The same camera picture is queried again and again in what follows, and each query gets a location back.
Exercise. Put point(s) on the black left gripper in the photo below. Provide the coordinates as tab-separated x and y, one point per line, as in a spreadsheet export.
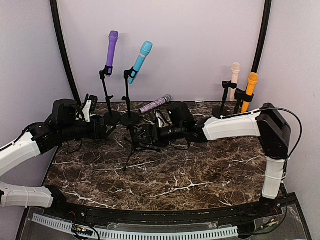
94	134

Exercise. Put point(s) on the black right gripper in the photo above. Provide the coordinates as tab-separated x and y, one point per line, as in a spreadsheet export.
156	137

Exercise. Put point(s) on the black stand holding purple microphone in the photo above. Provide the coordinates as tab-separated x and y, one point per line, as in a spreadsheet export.
112	117

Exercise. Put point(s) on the rhinestone silver-head microphone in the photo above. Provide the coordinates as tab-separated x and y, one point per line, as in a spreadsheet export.
155	104

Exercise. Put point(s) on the black tripod shock-mount stand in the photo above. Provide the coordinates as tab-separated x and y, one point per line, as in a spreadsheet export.
136	146

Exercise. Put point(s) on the purple microphone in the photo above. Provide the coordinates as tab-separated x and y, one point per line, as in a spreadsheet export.
113	38

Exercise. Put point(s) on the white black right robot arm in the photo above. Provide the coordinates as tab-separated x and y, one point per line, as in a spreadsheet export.
265	123

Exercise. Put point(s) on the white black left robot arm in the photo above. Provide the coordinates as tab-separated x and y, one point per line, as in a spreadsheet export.
68	121

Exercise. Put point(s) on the black stand holding blue microphone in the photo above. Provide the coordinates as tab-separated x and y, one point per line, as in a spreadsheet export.
129	118

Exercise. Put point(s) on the black stand holding white microphone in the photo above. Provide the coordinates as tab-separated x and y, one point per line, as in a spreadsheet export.
218	112

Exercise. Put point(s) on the black stand holding orange microphone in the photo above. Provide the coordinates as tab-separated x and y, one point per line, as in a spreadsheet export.
240	97

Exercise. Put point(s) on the cream white microphone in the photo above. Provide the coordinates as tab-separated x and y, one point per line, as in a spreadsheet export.
235	69

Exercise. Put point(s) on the light blue microphone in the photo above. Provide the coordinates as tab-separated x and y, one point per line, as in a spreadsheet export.
144	52

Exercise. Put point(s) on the orange microphone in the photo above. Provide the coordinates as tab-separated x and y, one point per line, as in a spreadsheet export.
252	82

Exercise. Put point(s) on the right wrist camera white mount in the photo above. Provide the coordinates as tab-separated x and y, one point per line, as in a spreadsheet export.
160	119

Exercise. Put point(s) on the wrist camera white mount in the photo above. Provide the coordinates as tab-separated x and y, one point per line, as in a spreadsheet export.
160	119
88	107

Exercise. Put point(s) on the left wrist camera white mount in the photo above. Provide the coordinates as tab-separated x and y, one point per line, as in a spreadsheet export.
88	107

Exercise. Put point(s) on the black right corner frame post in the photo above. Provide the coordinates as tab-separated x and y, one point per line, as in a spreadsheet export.
262	35

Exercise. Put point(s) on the black corner frame post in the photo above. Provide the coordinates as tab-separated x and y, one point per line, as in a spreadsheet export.
63	50
262	35

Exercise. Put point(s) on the white slotted cable duct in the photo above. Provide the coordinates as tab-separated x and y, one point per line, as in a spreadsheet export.
123	231

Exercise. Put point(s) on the black left corner frame post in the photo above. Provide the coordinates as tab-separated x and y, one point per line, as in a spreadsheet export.
63	50

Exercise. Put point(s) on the black front table rail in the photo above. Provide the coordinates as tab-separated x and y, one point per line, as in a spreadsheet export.
239	214

